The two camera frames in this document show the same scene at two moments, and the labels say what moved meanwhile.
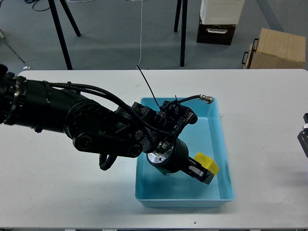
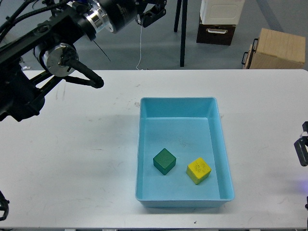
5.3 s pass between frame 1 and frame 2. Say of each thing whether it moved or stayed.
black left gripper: moved
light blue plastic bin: stayed
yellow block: moved
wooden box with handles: stayed
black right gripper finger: moved
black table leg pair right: stayed
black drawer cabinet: stayed
